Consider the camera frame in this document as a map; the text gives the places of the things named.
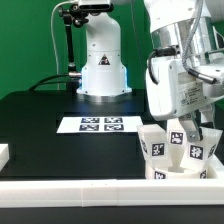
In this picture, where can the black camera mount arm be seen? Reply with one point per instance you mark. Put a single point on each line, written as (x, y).
(72, 17)

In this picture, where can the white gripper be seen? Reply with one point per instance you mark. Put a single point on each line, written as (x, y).
(178, 94)

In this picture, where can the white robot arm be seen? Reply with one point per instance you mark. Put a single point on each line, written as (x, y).
(178, 28)

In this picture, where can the white block at left edge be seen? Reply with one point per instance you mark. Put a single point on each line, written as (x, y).
(4, 155)

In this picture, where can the white obstacle wall frame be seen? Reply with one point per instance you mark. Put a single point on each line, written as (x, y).
(91, 193)

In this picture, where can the white sheet with tags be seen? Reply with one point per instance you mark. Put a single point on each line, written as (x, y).
(107, 124)

